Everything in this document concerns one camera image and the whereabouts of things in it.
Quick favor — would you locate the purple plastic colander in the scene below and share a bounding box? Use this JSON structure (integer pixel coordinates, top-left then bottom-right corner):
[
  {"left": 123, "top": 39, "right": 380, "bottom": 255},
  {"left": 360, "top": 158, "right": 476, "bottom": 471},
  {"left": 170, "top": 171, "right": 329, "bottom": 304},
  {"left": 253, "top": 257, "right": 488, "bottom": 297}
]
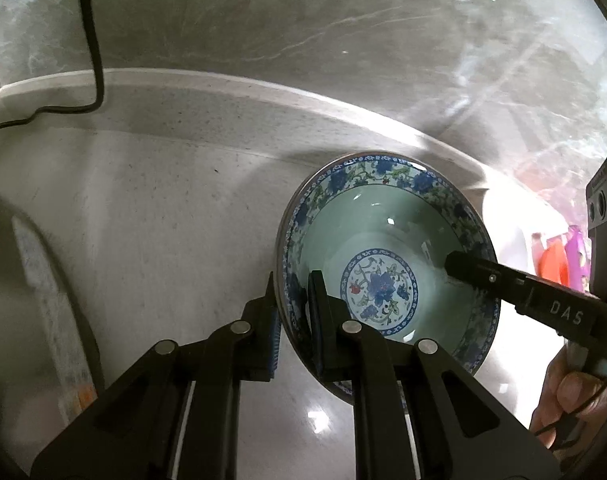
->
[{"left": 565, "top": 226, "right": 591, "bottom": 292}]

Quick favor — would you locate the orange plastic bowl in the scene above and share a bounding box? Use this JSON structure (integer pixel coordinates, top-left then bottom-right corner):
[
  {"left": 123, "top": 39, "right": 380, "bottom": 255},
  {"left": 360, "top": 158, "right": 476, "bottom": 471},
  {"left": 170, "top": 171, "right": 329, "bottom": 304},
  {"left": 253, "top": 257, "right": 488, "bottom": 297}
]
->
[{"left": 538, "top": 240, "right": 569, "bottom": 286}]

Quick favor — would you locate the right hand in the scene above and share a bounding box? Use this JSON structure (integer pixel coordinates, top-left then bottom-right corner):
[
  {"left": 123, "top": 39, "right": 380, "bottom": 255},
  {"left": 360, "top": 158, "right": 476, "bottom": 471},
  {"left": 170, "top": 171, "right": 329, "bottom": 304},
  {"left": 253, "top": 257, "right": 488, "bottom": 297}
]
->
[{"left": 529, "top": 347, "right": 607, "bottom": 458}]

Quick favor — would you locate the green blue patterned bowl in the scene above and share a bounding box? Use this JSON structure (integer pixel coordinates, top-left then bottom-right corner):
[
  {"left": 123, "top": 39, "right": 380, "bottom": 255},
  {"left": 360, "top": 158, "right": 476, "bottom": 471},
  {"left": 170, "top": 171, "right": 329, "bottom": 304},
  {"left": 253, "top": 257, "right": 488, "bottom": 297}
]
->
[{"left": 274, "top": 152, "right": 501, "bottom": 374}]

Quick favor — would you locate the black power cord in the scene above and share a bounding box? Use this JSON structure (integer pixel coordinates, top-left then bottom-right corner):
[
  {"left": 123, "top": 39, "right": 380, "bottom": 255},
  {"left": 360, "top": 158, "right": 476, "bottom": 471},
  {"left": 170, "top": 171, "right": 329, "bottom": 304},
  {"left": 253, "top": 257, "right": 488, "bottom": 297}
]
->
[{"left": 0, "top": 0, "right": 106, "bottom": 139}]

